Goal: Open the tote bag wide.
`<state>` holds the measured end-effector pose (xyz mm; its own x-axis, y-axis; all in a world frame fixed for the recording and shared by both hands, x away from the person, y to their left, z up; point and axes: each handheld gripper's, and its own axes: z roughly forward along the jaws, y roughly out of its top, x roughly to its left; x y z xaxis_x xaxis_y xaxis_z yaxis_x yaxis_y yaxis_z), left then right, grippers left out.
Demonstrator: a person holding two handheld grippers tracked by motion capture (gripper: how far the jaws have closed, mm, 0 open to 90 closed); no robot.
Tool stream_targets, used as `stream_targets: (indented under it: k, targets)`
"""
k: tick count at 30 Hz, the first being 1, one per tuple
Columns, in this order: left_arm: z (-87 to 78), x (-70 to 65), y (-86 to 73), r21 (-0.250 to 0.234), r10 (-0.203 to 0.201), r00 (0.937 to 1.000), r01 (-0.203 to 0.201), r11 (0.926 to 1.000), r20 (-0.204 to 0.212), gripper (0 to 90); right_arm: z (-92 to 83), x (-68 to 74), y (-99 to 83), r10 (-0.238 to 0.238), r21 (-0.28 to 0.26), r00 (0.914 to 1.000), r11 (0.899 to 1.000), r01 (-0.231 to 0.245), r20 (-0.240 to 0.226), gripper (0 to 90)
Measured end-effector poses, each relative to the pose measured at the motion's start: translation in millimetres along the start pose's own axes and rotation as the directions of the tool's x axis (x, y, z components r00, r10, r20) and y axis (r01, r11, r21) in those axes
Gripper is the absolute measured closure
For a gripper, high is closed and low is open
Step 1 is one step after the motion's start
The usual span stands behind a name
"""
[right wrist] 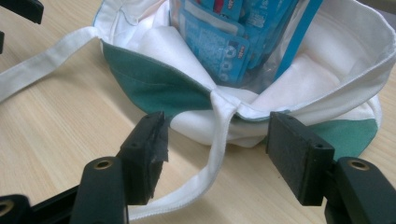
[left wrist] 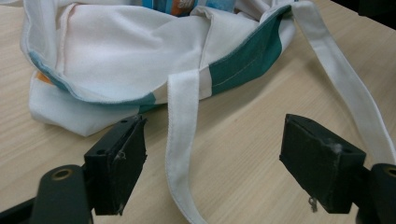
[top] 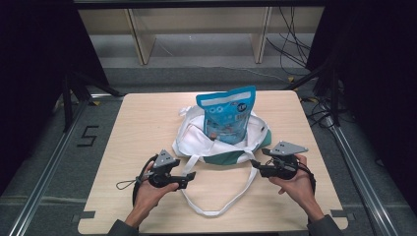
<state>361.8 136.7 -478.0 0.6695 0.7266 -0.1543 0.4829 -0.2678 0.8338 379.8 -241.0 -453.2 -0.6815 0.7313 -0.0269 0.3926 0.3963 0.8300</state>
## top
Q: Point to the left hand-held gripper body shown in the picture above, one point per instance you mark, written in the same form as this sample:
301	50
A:
163	170

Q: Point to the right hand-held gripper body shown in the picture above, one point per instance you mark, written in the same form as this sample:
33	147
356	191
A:
283	162

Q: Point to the white and green tote bag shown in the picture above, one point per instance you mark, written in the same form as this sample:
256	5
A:
200	141

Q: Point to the blue snack pouch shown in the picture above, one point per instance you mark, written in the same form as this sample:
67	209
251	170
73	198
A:
226	114

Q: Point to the person's right hand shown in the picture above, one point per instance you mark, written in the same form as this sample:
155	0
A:
296	188

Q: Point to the person's left hand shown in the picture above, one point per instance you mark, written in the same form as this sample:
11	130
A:
149	196

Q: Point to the black metal stand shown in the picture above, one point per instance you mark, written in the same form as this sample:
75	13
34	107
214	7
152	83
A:
70	98
332	91

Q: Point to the black curtain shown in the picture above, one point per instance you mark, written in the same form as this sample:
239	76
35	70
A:
380	98
36	82

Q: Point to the light wooden shelf unit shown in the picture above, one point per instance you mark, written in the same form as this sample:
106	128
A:
141	39

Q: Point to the aluminium floor rail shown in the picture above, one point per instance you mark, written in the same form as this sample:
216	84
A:
357	170
46	170

